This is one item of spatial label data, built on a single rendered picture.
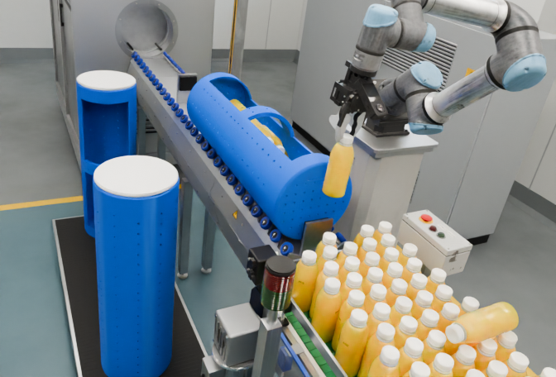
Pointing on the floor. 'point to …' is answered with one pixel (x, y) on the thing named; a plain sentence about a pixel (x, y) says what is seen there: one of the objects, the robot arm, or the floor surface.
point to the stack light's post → (266, 349)
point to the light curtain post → (239, 17)
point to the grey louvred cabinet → (517, 105)
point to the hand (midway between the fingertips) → (346, 138)
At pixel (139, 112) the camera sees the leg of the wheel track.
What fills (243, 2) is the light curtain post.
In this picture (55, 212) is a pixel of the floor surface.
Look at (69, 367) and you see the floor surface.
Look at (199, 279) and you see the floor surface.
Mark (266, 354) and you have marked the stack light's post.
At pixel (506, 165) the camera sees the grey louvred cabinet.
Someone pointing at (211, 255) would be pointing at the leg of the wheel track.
